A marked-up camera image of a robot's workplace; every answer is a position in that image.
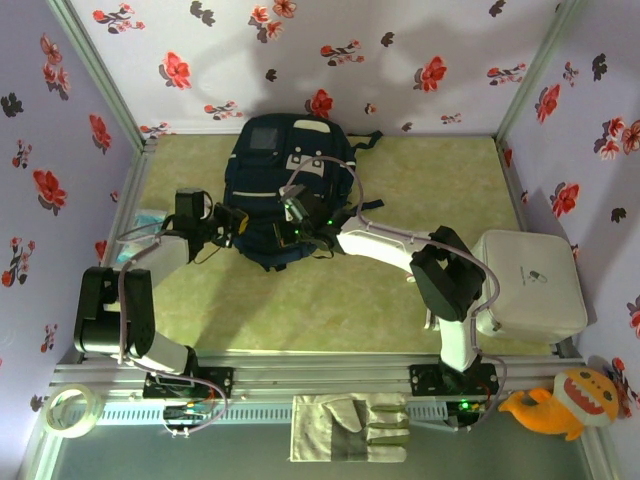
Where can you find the aluminium corner post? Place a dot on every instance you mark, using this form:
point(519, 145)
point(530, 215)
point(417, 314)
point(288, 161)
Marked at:
point(95, 70)
point(540, 65)

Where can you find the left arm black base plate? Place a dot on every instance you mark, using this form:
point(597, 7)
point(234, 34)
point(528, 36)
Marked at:
point(220, 380)

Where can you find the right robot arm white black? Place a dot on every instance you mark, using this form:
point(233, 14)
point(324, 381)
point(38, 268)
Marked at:
point(375, 242)

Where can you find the blue tissue pack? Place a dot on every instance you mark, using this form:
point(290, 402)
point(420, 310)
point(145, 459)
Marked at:
point(150, 217)

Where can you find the clear tape roll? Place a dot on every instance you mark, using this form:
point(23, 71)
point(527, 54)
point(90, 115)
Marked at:
point(46, 412)

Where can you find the navy blue backpack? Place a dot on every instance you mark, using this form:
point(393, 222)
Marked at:
point(255, 185)

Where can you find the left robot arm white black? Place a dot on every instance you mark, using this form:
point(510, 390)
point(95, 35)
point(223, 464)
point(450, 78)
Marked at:
point(165, 252)

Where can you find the aluminium side rail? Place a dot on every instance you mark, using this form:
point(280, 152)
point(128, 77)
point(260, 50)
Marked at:
point(131, 185)
point(510, 175)

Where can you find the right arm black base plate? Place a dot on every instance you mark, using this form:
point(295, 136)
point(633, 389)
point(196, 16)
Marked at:
point(425, 380)

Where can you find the orange plush toy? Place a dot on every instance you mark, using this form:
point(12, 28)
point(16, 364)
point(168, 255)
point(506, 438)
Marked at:
point(580, 395)

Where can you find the grey work glove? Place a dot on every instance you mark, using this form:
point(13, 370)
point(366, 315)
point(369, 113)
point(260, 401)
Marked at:
point(320, 425)

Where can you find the white square storage case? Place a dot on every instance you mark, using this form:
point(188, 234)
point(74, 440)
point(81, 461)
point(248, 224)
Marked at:
point(540, 290)

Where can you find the aluminium frame rail long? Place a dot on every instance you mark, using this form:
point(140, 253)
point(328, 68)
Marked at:
point(320, 372)

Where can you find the small circuit board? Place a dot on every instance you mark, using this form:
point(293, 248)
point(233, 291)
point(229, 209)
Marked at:
point(187, 412)
point(465, 406)

